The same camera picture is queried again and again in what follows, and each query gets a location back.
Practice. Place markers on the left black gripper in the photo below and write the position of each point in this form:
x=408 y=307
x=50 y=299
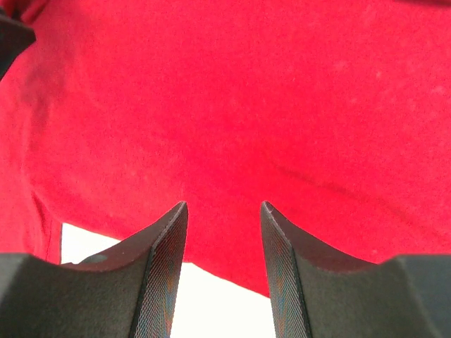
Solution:
x=16 y=37

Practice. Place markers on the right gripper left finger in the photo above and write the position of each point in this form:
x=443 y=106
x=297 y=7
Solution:
x=127 y=290

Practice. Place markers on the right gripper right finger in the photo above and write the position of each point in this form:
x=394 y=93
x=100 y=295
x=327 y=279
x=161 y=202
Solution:
x=319 y=291

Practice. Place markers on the red t shirt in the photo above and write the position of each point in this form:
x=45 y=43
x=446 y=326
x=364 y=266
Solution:
x=337 y=112

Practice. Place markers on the floral table mat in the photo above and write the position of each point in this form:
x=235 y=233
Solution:
x=211 y=307

